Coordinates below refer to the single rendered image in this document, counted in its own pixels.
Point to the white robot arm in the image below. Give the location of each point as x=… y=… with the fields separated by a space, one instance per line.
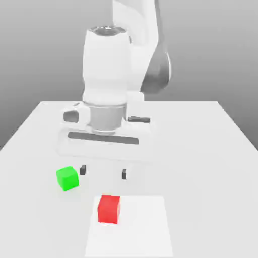
x=104 y=66

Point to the small green cube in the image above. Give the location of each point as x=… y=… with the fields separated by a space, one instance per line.
x=67 y=178

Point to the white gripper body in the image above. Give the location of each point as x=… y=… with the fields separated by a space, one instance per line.
x=104 y=149

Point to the small red cube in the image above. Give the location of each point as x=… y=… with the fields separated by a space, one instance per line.
x=108 y=209

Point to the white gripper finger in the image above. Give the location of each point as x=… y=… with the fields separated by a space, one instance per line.
x=124 y=174
x=83 y=169

